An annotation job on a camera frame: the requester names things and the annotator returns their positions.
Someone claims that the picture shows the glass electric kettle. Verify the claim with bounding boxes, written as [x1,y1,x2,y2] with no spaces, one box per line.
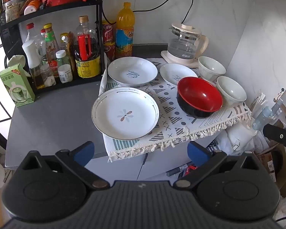
[168,23,209,60]

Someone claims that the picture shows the orange juice bottle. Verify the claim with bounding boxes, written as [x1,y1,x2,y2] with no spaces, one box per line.
[115,2,135,59]

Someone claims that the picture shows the cream kettle base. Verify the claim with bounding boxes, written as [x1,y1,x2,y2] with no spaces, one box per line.
[161,50,201,68]

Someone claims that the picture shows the pale blue plastic tool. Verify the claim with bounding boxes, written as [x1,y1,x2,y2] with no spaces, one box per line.
[252,98,284,130]

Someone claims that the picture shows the clear storage jar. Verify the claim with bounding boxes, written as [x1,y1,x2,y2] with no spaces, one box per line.
[4,0,21,22]

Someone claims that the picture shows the slim bottle orange cap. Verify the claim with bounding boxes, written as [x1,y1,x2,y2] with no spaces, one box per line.
[40,29,47,62]

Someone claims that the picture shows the small white plate grey print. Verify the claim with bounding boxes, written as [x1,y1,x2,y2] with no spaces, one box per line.
[160,63,198,87]

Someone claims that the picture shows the grey marker pen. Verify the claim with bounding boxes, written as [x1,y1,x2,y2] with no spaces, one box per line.
[166,163,189,176]

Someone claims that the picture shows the clear spice jar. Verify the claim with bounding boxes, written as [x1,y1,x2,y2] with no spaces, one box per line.
[40,64,56,87]

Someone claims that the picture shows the large soy sauce bottle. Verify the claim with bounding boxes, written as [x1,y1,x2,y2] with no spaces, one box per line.
[74,16,102,78]

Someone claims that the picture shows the red drink can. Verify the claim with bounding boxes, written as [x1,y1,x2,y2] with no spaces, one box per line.
[104,42,116,60]
[102,20,117,44]

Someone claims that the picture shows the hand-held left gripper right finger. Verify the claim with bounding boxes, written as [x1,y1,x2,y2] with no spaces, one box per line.
[174,141,263,188]

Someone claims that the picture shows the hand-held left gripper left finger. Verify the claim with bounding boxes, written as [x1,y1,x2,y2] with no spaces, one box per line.
[21,141,110,190]

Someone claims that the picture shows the black power cable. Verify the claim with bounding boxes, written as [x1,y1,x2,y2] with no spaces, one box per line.
[181,0,195,24]
[102,0,180,23]

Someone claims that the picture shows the white paper strips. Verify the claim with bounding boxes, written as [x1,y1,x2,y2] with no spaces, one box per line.
[250,90,268,116]

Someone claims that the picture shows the orange bottle white cap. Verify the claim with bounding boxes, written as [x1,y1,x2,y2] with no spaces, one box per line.
[24,0,42,15]

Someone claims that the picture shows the white ceramic bowl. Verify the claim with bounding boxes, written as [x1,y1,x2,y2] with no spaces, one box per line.
[216,76,247,108]
[197,56,226,81]

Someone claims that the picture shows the brown sauce bottle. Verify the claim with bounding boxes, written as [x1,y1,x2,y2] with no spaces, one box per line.
[68,31,77,72]

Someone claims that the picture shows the green paper box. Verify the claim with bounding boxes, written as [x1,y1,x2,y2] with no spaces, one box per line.
[0,63,35,107]

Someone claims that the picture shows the white plate flower print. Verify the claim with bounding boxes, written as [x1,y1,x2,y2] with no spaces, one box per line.
[92,87,160,140]

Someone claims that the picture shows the clear bottle red cap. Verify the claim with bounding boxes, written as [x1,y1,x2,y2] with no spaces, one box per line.
[25,23,42,53]

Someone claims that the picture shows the patterned fringed table cloth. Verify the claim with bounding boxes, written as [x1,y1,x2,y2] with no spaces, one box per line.
[99,57,252,163]

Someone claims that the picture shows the red and black bowl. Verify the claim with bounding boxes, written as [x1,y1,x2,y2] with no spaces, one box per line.
[177,77,223,119]

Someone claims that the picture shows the green bottle white cap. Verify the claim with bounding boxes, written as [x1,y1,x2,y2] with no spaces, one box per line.
[55,50,69,68]

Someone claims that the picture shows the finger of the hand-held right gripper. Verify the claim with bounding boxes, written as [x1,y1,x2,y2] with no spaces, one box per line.
[263,123,286,153]

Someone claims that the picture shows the white plastic jar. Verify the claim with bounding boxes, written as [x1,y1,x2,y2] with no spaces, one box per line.
[58,64,73,83]

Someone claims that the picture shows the white plate blue script print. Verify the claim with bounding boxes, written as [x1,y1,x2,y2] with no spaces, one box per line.
[107,57,158,87]

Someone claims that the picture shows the black metal shelf rack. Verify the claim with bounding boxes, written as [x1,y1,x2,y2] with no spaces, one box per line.
[0,0,103,96]

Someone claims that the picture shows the white plastic bag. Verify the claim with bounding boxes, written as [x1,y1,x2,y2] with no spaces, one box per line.
[216,122,267,154]

